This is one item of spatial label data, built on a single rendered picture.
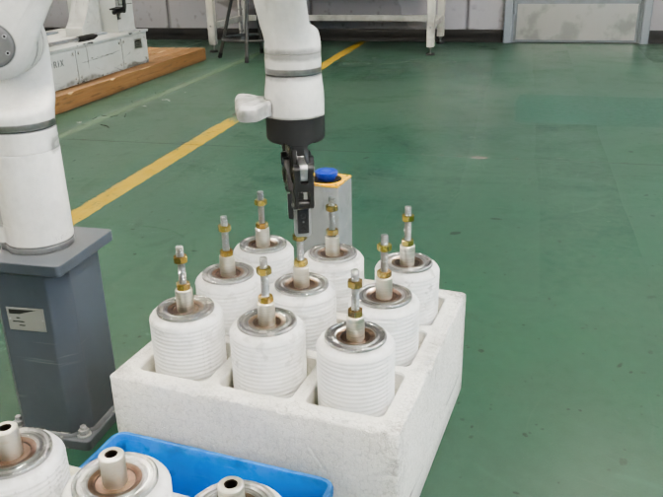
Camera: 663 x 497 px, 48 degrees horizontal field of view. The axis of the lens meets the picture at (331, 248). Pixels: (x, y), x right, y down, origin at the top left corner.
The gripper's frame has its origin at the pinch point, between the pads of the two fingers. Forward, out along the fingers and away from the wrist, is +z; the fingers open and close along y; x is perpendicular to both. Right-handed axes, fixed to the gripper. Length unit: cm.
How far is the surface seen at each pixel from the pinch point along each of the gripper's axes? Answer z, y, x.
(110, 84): 30, 303, 58
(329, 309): 12.5, -3.3, -3.2
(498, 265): 35, 54, -52
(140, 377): 17.1, -8.2, 22.3
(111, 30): 7, 347, 59
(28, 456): 9.8, -32.3, 30.3
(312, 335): 15.6, -4.7, -0.6
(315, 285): 9.8, -1.0, -1.8
